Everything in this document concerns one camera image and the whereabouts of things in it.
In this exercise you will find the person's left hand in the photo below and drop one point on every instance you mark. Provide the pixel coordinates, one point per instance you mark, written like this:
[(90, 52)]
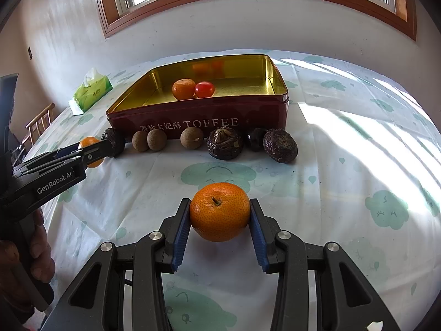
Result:
[(41, 258)]

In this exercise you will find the green tissue pack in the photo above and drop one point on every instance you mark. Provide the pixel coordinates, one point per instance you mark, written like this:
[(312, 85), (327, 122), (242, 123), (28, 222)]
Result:
[(91, 93)]

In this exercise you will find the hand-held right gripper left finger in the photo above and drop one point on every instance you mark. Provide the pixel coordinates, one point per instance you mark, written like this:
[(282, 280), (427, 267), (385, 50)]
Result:
[(181, 244)]

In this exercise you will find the wall outlet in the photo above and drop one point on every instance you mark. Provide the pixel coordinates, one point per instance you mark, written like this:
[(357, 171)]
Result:
[(30, 52)]

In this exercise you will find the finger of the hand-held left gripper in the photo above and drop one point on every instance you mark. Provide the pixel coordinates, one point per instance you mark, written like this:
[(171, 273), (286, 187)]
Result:
[(100, 151), (67, 150)]

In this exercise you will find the water chestnut with yellow sprout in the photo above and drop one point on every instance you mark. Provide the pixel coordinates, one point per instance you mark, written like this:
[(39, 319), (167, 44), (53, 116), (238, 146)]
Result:
[(225, 143)]

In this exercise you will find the white tablecloth with green clouds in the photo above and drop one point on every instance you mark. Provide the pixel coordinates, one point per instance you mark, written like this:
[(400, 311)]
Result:
[(344, 179)]

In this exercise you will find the tangerine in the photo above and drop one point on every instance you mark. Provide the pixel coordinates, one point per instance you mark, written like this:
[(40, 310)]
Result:
[(183, 89)]

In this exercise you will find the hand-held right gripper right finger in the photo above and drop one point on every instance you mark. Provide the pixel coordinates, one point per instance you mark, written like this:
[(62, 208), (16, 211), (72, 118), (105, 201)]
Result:
[(257, 244)]

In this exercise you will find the red toffee tin box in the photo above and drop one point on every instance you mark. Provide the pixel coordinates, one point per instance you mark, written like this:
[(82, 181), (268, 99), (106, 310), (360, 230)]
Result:
[(241, 110)]

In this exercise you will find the small dark water chestnut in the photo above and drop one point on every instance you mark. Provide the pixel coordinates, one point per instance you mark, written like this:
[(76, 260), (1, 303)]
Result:
[(255, 139)]

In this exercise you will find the red cherry tomato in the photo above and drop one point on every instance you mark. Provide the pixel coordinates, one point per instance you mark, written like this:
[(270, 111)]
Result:
[(204, 89)]

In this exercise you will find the wooden chair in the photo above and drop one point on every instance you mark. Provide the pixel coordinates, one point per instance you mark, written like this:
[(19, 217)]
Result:
[(41, 117)]

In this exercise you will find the large smooth orange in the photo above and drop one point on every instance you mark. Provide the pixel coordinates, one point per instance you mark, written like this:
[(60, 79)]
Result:
[(219, 212)]

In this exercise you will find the brown longan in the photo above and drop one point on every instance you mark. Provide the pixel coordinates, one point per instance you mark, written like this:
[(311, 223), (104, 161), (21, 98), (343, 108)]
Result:
[(139, 141), (155, 140), (192, 138)]

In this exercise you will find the small orange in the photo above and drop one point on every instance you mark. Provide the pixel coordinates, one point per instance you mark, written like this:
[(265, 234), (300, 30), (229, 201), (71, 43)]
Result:
[(89, 142)]

